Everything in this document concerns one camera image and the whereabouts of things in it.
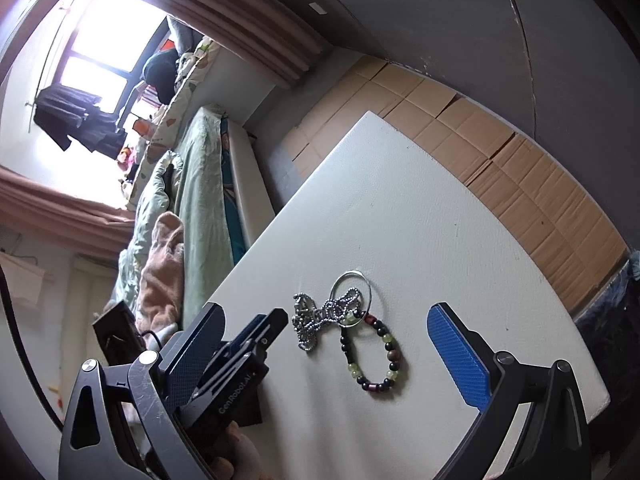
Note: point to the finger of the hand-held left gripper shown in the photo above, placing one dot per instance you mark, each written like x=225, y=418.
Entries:
x=250, y=332
x=275, y=332

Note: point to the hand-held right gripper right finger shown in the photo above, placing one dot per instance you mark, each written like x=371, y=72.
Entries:
x=460, y=360

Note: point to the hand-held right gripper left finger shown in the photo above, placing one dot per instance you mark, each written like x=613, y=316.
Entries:
x=185, y=360

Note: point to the silver bangle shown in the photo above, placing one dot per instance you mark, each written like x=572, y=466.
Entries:
x=350, y=274

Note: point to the person's left hand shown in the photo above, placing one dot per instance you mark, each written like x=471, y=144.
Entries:
x=245, y=455

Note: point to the pink fleece blanket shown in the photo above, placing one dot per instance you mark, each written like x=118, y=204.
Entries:
x=160, y=280

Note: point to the bed with green sheet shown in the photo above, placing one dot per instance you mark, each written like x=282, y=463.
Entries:
x=200, y=200

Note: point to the light green quilt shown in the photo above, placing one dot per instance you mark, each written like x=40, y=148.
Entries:
x=150, y=200

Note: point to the flattened cardboard sheets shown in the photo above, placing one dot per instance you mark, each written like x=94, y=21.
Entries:
x=525, y=185

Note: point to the pink curtain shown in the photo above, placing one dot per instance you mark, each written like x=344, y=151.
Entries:
x=60, y=210
x=240, y=25

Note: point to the pile of colourful toys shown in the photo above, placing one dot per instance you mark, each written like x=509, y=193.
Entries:
x=142, y=127

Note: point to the patterned window seat cushion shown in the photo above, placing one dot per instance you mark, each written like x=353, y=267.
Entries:
x=185, y=95

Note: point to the hanging dark clothes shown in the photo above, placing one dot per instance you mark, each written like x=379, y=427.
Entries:
x=75, y=115

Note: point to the black bag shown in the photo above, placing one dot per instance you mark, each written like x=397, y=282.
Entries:
x=160, y=72

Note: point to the grey pillow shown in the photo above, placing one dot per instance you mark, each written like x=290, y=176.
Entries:
x=182, y=35

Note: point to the dark framed window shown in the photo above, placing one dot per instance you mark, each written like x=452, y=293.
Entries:
x=100, y=35

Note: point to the white wall socket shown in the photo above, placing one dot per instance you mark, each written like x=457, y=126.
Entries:
x=318, y=8

